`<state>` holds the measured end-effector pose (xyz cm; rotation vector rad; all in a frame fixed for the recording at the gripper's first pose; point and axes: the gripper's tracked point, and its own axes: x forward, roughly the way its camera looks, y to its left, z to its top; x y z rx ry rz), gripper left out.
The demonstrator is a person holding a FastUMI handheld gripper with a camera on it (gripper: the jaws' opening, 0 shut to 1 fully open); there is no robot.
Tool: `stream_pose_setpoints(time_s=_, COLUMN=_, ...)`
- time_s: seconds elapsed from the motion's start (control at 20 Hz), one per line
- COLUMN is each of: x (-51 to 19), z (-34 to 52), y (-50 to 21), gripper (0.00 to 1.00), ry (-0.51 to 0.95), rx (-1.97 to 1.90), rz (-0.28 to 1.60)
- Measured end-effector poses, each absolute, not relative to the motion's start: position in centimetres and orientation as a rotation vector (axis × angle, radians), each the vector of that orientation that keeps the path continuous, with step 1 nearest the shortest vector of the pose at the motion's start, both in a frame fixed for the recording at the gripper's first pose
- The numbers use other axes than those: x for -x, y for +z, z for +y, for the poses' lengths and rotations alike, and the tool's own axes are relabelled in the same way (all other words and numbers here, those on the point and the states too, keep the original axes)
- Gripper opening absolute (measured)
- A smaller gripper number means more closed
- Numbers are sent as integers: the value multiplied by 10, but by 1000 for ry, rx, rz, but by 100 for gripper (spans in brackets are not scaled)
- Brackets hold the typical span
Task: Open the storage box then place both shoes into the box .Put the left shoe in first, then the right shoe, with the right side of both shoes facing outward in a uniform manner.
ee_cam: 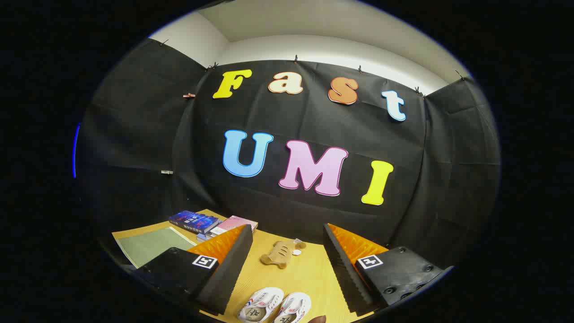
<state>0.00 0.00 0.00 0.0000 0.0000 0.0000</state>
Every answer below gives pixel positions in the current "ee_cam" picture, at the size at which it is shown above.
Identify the beige fabric storage box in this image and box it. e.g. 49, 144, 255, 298
112, 227, 198, 270

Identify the white shoe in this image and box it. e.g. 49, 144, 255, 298
274, 292, 312, 323
238, 287, 284, 323

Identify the pink book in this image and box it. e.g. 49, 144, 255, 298
210, 215, 258, 237

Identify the brown plush toy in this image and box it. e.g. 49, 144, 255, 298
260, 240, 307, 270

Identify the black backdrop cloth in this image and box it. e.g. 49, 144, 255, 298
76, 38, 500, 270

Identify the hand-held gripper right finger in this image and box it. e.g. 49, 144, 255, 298
323, 223, 453, 314

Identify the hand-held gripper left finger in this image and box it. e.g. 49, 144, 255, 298
132, 224, 254, 315

